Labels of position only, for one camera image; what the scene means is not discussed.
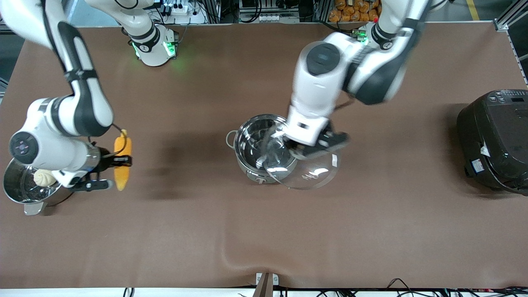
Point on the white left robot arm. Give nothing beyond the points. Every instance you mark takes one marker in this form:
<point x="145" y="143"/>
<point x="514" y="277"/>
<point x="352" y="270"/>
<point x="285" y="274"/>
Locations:
<point x="317" y="78"/>

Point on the grey electric cooking pot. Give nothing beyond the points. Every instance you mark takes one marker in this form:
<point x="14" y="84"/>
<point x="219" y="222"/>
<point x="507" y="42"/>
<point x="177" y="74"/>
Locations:
<point x="251" y="144"/>

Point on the brown table mat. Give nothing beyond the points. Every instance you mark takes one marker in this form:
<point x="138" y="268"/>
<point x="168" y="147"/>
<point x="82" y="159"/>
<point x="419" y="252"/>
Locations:
<point x="264" y="231"/>

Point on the silver steamer pot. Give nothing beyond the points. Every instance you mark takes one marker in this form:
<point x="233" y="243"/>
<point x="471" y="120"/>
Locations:
<point x="20" y="192"/>

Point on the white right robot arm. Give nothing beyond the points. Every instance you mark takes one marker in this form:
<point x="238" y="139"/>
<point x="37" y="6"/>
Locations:
<point x="84" y="103"/>

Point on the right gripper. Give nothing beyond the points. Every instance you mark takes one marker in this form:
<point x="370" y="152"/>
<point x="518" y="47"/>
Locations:
<point x="103" y="163"/>

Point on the white power strip with plugs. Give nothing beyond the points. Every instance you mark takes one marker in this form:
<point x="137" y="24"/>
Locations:
<point x="178" y="8"/>

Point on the glass pot lid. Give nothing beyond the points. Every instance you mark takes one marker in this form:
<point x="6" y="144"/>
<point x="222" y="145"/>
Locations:
<point x="313" y="175"/>

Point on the black rice cooker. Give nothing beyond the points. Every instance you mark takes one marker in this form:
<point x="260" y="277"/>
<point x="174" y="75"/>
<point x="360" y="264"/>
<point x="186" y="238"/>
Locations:
<point x="495" y="144"/>

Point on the aluminium frame profile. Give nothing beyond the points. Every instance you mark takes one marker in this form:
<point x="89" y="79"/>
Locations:
<point x="509" y="18"/>

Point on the yellow corn cob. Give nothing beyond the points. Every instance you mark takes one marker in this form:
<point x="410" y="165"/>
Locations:
<point x="122" y="179"/>

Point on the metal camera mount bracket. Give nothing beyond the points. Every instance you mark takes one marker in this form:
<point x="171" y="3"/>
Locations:
<point x="266" y="282"/>

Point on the pile of orange fruits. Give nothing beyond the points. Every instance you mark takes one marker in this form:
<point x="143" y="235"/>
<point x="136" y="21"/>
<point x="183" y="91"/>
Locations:
<point x="352" y="12"/>

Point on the white steamed bun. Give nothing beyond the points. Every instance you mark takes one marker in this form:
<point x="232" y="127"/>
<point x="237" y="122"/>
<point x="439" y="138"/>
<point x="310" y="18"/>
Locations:
<point x="43" y="178"/>

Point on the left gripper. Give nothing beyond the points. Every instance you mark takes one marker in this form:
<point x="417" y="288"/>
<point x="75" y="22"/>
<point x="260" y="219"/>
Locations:
<point x="327" y="140"/>

